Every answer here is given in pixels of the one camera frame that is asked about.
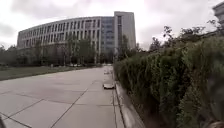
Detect small robot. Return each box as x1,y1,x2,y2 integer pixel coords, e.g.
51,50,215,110
102,68,113,75
102,82,116,90

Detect row of trees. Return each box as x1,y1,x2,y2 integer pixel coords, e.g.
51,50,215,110
0,34,116,67

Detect grey concrete kerb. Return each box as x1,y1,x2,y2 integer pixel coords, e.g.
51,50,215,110
111,71,146,128

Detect curved grey multi-storey building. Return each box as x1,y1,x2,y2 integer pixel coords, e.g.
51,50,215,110
16,10,137,64

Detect grey concrete slab pavement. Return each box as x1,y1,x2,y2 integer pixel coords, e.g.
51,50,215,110
0,65,126,128

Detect green hedge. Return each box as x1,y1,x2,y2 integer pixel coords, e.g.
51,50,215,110
113,34,224,128

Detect trees with dark foliage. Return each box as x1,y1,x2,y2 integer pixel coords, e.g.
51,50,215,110
116,19,224,55

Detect grass area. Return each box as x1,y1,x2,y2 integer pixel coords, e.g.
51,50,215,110
0,64,101,82

